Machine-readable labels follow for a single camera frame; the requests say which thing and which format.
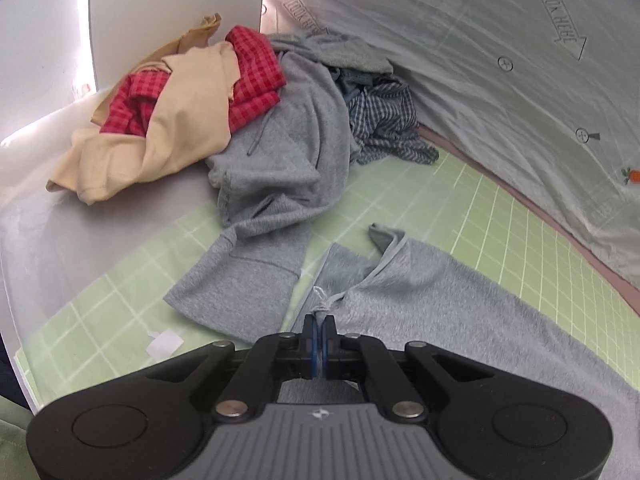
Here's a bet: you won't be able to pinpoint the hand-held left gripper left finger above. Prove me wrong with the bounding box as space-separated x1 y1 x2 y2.
135 313 319 423

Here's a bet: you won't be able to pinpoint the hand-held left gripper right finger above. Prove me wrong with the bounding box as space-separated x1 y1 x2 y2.
321 314 506 422

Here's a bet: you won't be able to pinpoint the light grey drawstring pants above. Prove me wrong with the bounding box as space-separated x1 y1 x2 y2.
277 222 640 480

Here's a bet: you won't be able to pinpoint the white paper label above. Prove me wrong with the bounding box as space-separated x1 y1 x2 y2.
147 329 184 359

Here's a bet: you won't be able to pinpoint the grey heather hoodie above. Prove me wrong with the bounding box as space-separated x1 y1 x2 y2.
162 50 362 344

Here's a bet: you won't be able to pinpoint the green grid mat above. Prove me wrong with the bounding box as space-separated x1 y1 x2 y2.
15 147 640 392

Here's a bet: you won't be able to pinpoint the blue checked shirt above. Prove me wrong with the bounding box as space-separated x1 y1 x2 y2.
332 67 441 167

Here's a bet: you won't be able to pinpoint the beige garment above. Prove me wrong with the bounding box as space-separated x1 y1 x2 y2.
46 12 242 206

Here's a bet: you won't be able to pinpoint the red checked shirt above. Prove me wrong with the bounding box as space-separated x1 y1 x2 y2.
99 25 287 137

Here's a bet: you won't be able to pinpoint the white carrot print sheet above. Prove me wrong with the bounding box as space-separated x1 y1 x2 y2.
260 0 640 287

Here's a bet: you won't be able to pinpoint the green cloth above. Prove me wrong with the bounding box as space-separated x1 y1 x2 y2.
0 394 42 480

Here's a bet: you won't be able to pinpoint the white board panel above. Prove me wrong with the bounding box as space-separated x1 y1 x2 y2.
86 0 269 95

